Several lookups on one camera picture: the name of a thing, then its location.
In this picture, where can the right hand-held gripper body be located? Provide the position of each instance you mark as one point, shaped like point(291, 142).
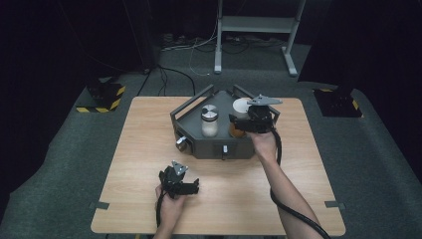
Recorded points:
point(260, 116)

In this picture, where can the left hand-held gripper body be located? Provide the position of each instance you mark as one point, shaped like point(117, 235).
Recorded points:
point(172, 182)

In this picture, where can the glass jar with white lid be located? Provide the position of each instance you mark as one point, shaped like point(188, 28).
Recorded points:
point(240, 107)

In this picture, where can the glass jar with silver lid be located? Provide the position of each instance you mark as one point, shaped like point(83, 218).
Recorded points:
point(209, 127)

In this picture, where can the dark grey seasoning rack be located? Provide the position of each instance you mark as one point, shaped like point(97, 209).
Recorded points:
point(212, 151)

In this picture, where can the person's left hand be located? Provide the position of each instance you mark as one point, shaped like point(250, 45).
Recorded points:
point(170, 209)

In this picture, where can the person's right hand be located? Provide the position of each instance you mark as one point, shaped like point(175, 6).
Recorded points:
point(263, 146)

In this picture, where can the grey tape piece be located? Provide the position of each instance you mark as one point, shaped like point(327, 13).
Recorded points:
point(99, 205)
point(334, 204)

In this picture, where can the grey metal table legs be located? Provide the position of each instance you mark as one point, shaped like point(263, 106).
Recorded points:
point(255, 24)

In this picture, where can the black yellow striped base plate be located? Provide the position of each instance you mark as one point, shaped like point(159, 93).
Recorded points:
point(103, 96)
point(338, 104)

